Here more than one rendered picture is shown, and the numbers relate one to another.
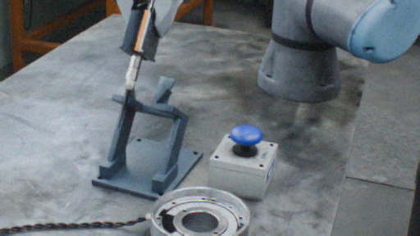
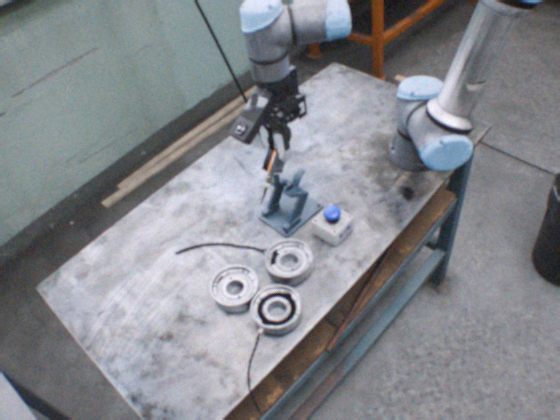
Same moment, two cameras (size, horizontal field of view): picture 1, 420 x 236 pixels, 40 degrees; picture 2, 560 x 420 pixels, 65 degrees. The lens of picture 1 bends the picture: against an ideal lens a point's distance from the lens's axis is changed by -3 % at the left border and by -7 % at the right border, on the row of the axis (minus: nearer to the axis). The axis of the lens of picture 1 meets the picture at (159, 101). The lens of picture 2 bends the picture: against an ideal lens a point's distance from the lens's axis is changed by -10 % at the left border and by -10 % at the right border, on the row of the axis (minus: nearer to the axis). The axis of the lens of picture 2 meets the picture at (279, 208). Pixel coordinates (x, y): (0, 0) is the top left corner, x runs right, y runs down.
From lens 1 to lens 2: 0.60 m
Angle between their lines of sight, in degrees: 32
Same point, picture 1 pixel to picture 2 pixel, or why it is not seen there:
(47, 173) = (240, 207)
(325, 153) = (393, 218)
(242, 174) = (325, 233)
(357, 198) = (529, 184)
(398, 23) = (448, 153)
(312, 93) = (414, 167)
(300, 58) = (408, 145)
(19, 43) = not seen: hidden behind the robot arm
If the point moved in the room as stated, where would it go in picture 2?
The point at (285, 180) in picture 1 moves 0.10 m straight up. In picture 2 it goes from (357, 235) to (357, 206)
